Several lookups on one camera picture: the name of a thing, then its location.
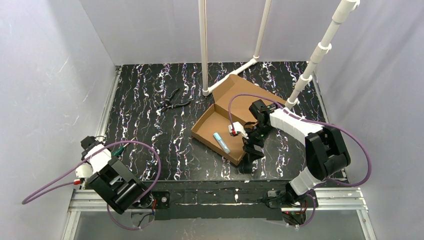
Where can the white PVC pipe frame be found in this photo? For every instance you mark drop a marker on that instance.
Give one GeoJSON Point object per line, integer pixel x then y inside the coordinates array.
{"type": "Point", "coordinates": [292, 30]}

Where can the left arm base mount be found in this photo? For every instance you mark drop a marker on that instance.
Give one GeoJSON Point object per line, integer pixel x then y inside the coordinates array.
{"type": "Point", "coordinates": [154, 201]}

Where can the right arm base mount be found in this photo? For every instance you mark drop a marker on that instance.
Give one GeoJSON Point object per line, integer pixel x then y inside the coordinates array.
{"type": "Point", "coordinates": [307, 204]}

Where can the black pliers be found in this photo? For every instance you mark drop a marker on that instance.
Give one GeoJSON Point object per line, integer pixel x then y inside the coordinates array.
{"type": "Point", "coordinates": [166, 103]}

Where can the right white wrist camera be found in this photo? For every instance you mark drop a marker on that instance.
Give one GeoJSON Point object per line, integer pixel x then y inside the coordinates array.
{"type": "Point", "coordinates": [236, 129]}

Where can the aluminium table frame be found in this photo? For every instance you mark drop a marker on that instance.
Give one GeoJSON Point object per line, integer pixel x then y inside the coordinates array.
{"type": "Point", "coordinates": [219, 199]}

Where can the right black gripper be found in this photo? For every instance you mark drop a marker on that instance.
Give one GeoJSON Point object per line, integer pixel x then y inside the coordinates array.
{"type": "Point", "coordinates": [251, 149]}

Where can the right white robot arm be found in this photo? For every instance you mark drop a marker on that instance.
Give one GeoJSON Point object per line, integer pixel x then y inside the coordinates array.
{"type": "Point", "coordinates": [325, 150]}

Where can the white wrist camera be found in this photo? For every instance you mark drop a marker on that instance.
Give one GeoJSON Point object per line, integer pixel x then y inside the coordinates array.
{"type": "Point", "coordinates": [82, 173]}
{"type": "Point", "coordinates": [236, 129]}

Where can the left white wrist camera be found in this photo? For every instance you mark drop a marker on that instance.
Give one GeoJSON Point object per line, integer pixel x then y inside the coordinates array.
{"type": "Point", "coordinates": [82, 173]}

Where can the brown cardboard box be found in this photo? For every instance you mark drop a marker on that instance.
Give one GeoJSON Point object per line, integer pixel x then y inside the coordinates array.
{"type": "Point", "coordinates": [232, 98]}

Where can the blue pen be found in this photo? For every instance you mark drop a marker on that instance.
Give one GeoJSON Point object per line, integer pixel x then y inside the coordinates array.
{"type": "Point", "coordinates": [221, 143]}

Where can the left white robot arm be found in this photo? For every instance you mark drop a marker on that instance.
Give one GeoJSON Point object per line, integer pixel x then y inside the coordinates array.
{"type": "Point", "coordinates": [104, 173]}

